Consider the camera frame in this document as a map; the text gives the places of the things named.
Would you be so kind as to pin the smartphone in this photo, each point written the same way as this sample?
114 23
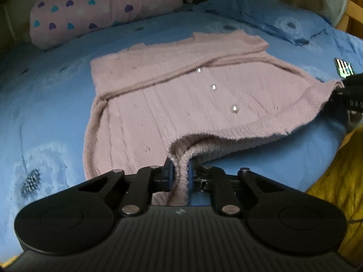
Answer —
344 67

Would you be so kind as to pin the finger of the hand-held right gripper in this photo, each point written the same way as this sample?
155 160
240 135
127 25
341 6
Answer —
337 96

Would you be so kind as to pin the pink heart-pattern pillow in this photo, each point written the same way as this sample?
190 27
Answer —
99 8

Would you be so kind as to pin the yellow blanket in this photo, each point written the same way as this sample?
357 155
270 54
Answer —
340 175

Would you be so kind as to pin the pink knitted cardigan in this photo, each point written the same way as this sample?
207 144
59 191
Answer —
184 90

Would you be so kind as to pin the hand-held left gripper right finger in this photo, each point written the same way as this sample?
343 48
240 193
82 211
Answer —
191 175

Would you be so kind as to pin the blue floral bed sheet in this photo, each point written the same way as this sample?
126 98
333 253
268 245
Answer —
51 104

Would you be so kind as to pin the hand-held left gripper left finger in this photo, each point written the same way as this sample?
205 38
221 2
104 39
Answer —
169 175

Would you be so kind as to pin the blue floral pillow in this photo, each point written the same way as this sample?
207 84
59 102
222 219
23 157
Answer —
272 17

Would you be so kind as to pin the wooden rail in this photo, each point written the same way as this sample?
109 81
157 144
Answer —
351 14

